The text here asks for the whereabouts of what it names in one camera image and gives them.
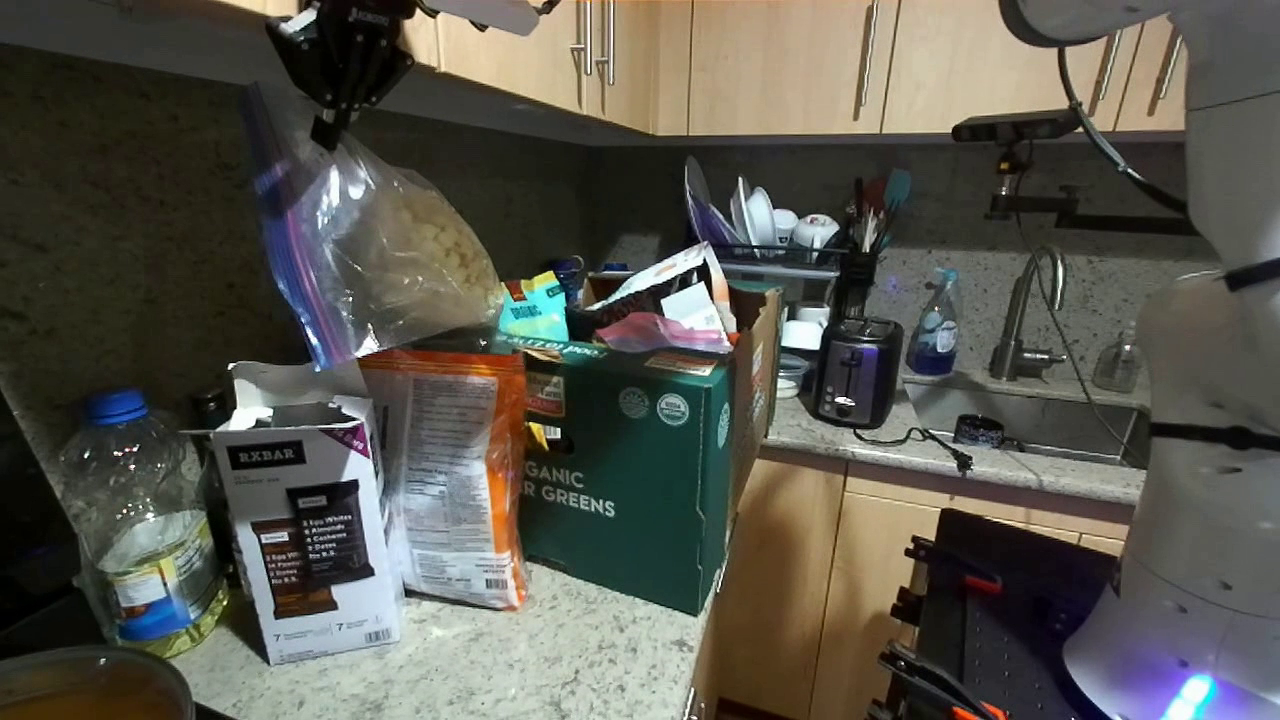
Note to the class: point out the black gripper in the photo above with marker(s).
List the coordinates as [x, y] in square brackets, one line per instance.
[359, 20]

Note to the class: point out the clear zip popcorn bag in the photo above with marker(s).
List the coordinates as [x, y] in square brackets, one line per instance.
[402, 255]

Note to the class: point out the teal snack bag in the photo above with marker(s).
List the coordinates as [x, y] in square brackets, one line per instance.
[532, 311]

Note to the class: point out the orange snack bag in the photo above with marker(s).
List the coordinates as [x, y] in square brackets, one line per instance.
[453, 481]

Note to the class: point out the open white carton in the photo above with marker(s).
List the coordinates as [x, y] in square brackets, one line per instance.
[667, 275]

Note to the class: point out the white plate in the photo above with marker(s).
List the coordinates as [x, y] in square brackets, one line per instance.
[707, 202]

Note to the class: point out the pink package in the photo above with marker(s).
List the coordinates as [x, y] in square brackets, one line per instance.
[643, 335]

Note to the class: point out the wooden upper cabinets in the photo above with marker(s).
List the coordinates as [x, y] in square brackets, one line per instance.
[774, 62]

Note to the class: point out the wooden cabinets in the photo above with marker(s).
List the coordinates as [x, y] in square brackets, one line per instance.
[826, 584]
[774, 62]

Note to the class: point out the white RXBAR box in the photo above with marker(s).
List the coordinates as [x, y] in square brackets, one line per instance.
[305, 534]

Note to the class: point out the green cardboard produce box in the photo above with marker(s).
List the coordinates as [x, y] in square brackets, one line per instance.
[624, 452]

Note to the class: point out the dish rack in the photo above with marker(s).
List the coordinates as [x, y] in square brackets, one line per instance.
[785, 258]

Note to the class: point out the plastic jug blue cap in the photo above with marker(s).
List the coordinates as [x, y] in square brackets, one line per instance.
[133, 505]

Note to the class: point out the black utensil holder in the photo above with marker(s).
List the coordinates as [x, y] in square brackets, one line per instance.
[852, 284]

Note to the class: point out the black toaster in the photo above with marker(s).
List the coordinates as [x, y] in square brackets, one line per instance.
[856, 375]

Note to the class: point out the blue spray bottle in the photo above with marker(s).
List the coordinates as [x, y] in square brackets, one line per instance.
[933, 340]

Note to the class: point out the wooden lower cabinets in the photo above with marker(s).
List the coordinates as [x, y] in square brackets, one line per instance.
[826, 584]

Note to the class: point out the silver kitchen faucet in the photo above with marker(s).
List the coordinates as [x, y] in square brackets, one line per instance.
[1023, 312]

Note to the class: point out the stainless steel sink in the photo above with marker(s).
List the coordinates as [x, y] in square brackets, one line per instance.
[1042, 423]

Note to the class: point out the orange black clamp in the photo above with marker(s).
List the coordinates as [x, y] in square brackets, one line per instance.
[940, 686]
[962, 571]

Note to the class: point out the clear soap dispenser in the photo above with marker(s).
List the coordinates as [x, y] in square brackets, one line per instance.
[1121, 362]

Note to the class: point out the black robot cart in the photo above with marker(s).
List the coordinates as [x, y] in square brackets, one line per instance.
[1026, 614]

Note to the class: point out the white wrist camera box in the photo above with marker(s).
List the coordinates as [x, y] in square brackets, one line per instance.
[484, 14]

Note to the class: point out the black stereo camera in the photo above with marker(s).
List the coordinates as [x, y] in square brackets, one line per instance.
[1014, 125]

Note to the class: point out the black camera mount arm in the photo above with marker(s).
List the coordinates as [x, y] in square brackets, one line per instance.
[1042, 205]

